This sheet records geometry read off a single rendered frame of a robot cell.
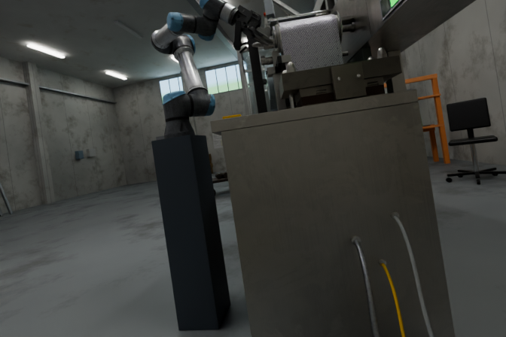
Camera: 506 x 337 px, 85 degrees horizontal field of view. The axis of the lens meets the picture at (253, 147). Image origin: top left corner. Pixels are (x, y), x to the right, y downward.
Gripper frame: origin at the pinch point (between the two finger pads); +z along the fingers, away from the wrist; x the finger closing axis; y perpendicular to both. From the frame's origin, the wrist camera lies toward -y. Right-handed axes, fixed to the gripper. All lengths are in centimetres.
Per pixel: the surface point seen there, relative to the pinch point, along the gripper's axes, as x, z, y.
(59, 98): 954, -772, -289
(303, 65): -5.6, 17.4, -2.6
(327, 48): -5.6, 22.4, 8.7
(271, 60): 2.7, 4.0, -5.0
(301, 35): -5.6, 10.4, 7.7
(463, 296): 7, 132, -50
